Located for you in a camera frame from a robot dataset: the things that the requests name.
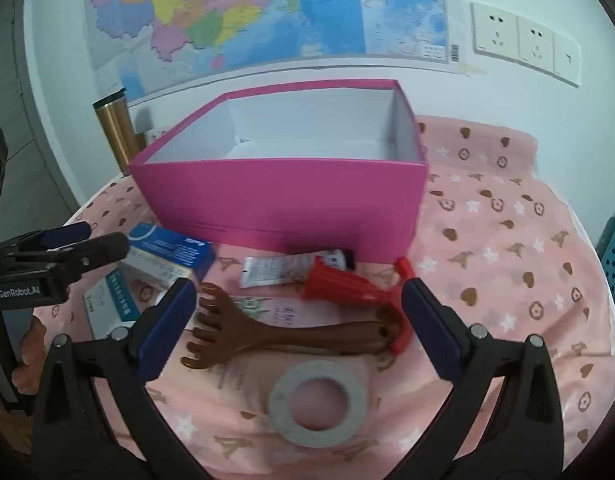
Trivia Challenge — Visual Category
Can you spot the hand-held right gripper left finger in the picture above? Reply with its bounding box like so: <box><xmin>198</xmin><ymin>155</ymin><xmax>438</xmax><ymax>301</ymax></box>
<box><xmin>30</xmin><ymin>277</ymin><xmax>208</xmax><ymax>480</ymax></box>

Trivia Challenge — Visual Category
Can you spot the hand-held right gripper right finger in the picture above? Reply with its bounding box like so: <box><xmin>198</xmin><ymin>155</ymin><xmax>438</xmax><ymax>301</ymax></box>
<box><xmin>387</xmin><ymin>277</ymin><xmax>575</xmax><ymax>480</ymax></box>

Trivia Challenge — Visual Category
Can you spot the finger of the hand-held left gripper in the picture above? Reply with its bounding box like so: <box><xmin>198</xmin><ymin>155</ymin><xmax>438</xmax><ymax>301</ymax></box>
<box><xmin>18</xmin><ymin>232</ymin><xmax>131</xmax><ymax>281</ymax></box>
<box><xmin>0</xmin><ymin>222</ymin><xmax>92</xmax><ymax>261</ymax></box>

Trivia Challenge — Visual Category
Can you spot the large pink tube white cap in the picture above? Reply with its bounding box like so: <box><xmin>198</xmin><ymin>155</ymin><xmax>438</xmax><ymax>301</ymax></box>
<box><xmin>215</xmin><ymin>352</ymin><xmax>375</xmax><ymax>413</ymax></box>

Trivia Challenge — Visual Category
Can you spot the red plastic massage hammer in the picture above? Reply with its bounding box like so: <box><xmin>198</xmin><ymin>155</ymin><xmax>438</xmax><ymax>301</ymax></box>
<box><xmin>300</xmin><ymin>256</ymin><xmax>418</xmax><ymax>356</ymax></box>

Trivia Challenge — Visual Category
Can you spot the brown claw back scratcher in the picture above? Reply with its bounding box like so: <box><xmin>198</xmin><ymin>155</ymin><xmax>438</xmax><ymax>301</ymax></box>
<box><xmin>182</xmin><ymin>282</ymin><xmax>403</xmax><ymax>372</ymax></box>

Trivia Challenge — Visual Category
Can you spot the white tube with black cap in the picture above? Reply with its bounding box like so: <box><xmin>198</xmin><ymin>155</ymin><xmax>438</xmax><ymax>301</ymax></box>
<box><xmin>239</xmin><ymin>247</ymin><xmax>357</xmax><ymax>289</ymax></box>

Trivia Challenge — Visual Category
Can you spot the pink cardboard box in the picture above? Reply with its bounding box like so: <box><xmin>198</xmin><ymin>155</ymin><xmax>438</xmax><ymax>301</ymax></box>
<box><xmin>128</xmin><ymin>79</ymin><xmax>429</xmax><ymax>265</ymax></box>

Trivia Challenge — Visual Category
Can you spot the person's left hand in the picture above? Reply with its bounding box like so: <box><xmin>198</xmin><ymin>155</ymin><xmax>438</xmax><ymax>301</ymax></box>
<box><xmin>12</xmin><ymin>317</ymin><xmax>49</xmax><ymax>387</ymax></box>

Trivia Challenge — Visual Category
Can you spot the white and blue medicine box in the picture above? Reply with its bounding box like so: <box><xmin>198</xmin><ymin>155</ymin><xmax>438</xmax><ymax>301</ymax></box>
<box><xmin>82</xmin><ymin>270</ymin><xmax>153</xmax><ymax>341</ymax></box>

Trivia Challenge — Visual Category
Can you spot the grey door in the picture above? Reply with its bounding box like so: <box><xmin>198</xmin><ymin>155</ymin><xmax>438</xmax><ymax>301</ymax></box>
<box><xmin>0</xmin><ymin>0</ymin><xmax>81</xmax><ymax>226</ymax></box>

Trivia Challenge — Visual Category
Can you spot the pink printed tablecloth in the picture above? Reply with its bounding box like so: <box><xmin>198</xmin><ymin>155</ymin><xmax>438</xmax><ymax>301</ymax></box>
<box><xmin>32</xmin><ymin>112</ymin><xmax>615</xmax><ymax>480</ymax></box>

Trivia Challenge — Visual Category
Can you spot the gold thermos tumbler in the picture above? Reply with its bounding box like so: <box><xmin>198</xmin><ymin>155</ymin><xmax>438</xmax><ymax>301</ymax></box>
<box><xmin>92</xmin><ymin>87</ymin><xmax>146</xmax><ymax>176</ymax></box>

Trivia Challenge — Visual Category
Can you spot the grey tape roll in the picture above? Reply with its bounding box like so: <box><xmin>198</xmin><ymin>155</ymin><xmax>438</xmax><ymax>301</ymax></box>
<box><xmin>268</xmin><ymin>360</ymin><xmax>371</xmax><ymax>448</ymax></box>

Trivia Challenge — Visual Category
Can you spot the colourful wall map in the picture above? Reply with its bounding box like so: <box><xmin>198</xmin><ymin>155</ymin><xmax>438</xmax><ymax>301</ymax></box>
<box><xmin>82</xmin><ymin>0</ymin><xmax>463</xmax><ymax>103</ymax></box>

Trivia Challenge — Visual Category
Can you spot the white wall switch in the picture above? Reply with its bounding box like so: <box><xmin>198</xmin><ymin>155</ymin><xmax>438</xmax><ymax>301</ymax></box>
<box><xmin>552</xmin><ymin>32</ymin><xmax>582</xmax><ymax>86</ymax></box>

